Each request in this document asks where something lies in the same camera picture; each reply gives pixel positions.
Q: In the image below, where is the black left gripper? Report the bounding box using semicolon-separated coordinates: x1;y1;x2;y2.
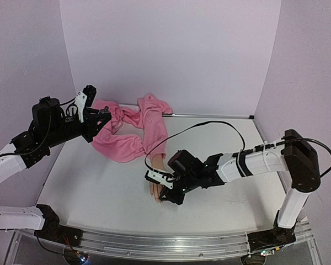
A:
46;108;112;148

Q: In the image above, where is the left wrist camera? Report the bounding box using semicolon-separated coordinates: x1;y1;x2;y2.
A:
65;85;97;123

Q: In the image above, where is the mannequin hand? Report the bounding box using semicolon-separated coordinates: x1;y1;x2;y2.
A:
150;154;166;205

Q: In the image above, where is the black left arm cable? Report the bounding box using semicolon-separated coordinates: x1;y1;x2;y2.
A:
0;97;81;163

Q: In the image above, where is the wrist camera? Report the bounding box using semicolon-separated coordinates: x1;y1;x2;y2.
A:
145;170;179;189
65;85;97;123

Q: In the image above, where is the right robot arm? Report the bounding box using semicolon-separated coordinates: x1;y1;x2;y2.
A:
160;129;321;250

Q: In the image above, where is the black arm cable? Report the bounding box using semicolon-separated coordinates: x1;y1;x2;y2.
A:
0;97;81;163
143;121;331;183

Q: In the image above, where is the pink hoodie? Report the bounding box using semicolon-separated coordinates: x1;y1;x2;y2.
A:
92;93;173;163

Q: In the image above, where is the aluminium front rail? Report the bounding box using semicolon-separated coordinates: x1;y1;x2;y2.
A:
4;221;322;264

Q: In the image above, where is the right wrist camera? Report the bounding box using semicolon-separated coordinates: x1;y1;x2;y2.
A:
145;170;179;189

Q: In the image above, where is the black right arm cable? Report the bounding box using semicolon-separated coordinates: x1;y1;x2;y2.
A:
143;121;331;183

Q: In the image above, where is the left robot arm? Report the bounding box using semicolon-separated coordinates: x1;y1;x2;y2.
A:
0;94;111;247

